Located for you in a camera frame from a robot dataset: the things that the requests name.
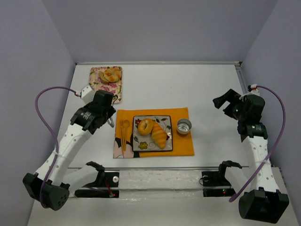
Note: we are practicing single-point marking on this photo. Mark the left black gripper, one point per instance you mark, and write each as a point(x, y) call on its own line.
point(110, 113)

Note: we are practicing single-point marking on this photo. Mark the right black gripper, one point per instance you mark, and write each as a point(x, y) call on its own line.
point(230, 103)

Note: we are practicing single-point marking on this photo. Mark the metal serving tongs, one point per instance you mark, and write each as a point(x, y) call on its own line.
point(111, 122)

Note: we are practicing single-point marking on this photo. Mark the ring doughnut bread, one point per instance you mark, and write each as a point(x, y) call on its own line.
point(145, 126)

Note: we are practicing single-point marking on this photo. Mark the striped croissant bread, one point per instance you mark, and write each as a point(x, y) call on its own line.
point(159, 136)

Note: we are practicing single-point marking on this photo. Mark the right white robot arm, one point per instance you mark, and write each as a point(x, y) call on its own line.
point(259, 197)

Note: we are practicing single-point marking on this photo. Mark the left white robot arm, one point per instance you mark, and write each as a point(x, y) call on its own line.
point(50, 184)

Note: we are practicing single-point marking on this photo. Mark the floral bread tray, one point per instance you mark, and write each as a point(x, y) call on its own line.
point(114, 87)

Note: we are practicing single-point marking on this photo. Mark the herb flat bread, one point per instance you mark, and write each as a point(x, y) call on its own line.
point(102, 78)

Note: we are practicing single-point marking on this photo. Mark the round twisted bread roll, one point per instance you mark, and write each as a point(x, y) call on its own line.
point(112, 74)

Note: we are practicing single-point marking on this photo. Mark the orange plastic fork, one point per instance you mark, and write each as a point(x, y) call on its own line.
point(122, 136)

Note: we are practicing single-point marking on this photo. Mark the orange plastic spoon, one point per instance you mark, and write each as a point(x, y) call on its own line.
point(125, 125)

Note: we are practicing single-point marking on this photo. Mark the square floral ceramic plate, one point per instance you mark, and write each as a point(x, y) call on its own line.
point(145, 143)

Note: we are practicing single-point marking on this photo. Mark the small metal cup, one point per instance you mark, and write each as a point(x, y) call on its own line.
point(184, 126)

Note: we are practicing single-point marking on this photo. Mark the orange placemat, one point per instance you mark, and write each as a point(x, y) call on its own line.
point(182, 144)

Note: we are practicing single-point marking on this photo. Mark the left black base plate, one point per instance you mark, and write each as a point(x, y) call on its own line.
point(105, 186)

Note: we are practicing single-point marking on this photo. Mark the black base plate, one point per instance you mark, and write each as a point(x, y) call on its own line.
point(105, 186)
point(214, 185)

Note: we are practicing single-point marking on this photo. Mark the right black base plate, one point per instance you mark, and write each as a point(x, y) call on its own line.
point(214, 185)

